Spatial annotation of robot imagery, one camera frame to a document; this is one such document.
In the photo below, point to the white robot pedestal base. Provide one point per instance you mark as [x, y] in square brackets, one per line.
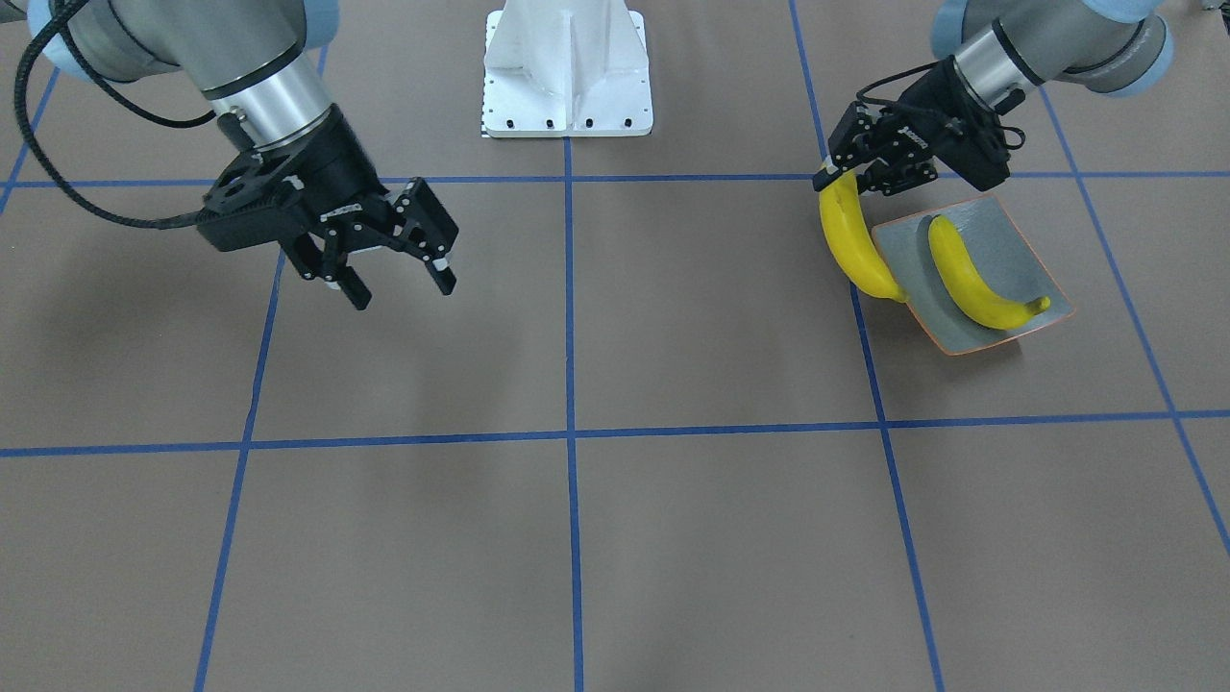
[566, 69]

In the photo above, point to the grey square plate orange rim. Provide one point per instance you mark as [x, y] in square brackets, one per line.
[1000, 254]

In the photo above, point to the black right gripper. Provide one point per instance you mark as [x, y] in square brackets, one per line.
[343, 168]

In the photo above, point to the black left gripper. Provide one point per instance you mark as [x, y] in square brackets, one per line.
[930, 113]

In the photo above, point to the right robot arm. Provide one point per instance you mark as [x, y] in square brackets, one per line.
[250, 60]

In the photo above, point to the yellow banana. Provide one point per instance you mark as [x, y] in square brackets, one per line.
[968, 289]
[850, 243]

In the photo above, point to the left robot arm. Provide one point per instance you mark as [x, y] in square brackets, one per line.
[989, 56]

